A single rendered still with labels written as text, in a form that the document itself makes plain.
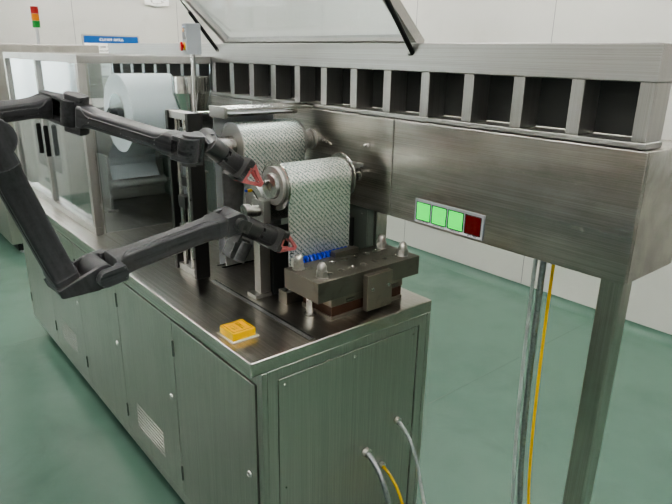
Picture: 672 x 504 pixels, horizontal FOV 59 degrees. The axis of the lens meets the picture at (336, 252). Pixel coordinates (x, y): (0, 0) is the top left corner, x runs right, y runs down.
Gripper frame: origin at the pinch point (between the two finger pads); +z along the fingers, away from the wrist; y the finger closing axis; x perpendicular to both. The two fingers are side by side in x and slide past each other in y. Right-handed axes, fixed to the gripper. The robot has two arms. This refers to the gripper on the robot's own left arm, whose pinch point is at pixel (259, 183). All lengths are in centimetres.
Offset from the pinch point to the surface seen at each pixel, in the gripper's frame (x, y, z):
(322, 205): 5.2, 7.4, 18.4
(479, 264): 82, -127, 276
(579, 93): 46, 74, 14
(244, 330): -37.9, 21.1, 7.6
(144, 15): 181, -553, 81
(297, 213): -1.6, 7.7, 11.8
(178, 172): -6.7, -35.5, -7.0
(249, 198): -3.3, -12.4, 7.2
